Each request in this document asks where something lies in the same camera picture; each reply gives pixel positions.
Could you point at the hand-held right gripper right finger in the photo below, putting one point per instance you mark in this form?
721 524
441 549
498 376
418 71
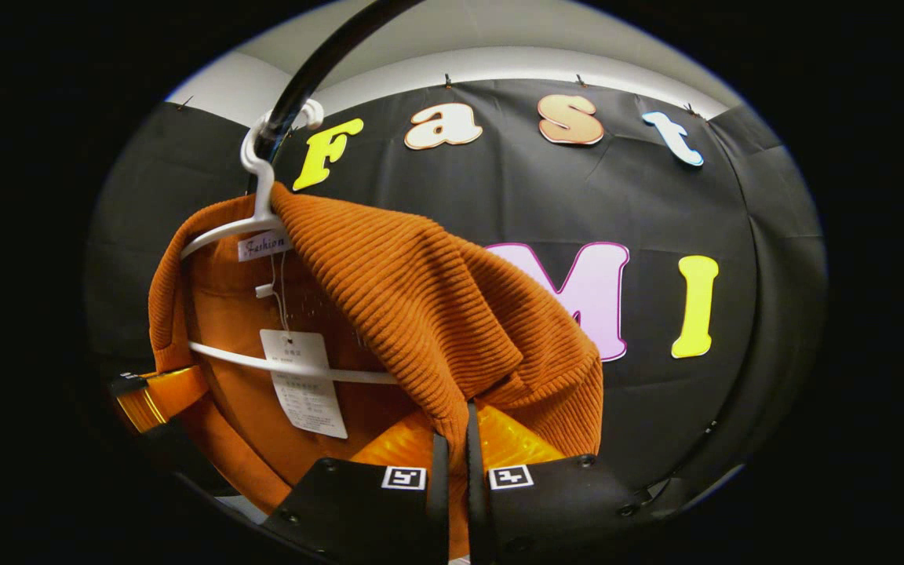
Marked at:
474 502

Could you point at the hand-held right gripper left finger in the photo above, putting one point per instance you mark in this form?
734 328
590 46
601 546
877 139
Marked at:
439 502

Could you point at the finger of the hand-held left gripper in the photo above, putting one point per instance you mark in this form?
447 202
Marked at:
162 400

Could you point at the orange ribbed knit garment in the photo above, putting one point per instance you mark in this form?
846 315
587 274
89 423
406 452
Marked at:
421 298

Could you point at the white plastic clothes hanger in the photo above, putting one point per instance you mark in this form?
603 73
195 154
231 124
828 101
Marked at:
264 196

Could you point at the white paper garment tag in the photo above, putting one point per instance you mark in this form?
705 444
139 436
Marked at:
303 384

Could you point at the black backdrop cloth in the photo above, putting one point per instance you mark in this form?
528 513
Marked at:
499 196

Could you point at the black clothes rail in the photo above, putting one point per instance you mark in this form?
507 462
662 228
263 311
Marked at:
303 82

